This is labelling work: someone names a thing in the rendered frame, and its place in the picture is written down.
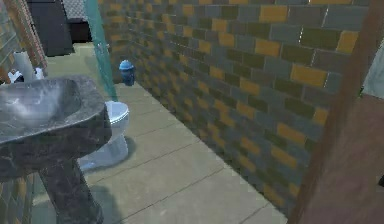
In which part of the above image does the black cabinet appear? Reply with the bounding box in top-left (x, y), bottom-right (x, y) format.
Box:
top-left (26, 0), bottom-right (76, 58)

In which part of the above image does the teal glass shower panel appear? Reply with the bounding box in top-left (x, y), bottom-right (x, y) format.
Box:
top-left (83, 0), bottom-right (119, 102)

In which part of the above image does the black low furniture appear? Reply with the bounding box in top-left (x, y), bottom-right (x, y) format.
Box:
top-left (67, 17), bottom-right (93, 44)

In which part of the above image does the white toilet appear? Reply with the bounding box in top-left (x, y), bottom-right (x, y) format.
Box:
top-left (78, 100), bottom-right (131, 172)

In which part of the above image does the blue round bin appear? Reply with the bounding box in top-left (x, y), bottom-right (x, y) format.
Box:
top-left (118, 59), bottom-right (137, 87)

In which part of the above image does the reddish brown room door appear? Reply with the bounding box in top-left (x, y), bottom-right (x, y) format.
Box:
top-left (287, 0), bottom-right (384, 224)

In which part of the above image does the dark grey marble pedestal sink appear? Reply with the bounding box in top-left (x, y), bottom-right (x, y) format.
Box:
top-left (0, 75), bottom-right (113, 224)

